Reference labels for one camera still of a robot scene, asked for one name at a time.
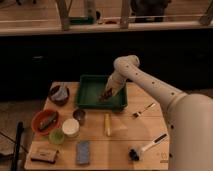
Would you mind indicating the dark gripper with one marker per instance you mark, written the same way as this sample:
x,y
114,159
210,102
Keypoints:
x,y
105,95

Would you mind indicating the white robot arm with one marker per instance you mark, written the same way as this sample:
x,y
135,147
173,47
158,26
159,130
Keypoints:
x,y
189,117

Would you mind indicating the green plastic tray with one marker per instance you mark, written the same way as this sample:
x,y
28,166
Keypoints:
x,y
89,90

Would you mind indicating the small metal cup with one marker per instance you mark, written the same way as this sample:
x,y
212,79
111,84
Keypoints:
x,y
79,115

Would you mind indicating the metal fork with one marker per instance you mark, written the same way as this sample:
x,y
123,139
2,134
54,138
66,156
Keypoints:
x,y
139,113

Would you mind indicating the grey cloth in bowl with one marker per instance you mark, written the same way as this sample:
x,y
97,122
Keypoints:
x,y
60,93

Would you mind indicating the white cup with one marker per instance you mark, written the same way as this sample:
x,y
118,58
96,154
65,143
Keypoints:
x,y
70,127

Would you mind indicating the dark brown bowl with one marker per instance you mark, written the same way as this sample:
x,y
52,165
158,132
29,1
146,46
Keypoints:
x,y
53,90

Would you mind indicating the blue sponge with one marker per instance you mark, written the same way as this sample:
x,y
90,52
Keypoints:
x,y
83,152

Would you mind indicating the wooden folding table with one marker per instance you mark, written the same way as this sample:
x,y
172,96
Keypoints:
x,y
111,152

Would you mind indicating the green cup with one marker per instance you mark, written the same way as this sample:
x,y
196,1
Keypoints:
x,y
56,136

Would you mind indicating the dark vegetable in bowl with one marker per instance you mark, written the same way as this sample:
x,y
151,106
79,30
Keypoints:
x,y
44,124

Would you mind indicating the orange bowl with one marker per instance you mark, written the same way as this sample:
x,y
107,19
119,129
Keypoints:
x,y
41,116

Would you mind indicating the green box in background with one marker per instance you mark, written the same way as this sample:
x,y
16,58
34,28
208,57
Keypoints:
x,y
81,20

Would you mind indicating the brown wooden block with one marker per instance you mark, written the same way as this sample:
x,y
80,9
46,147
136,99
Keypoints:
x,y
44,155

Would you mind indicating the black stand left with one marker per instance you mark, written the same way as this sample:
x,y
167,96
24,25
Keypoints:
x,y
17,145

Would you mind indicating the yellow handled knife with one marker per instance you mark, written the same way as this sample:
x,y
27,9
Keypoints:
x,y
107,125

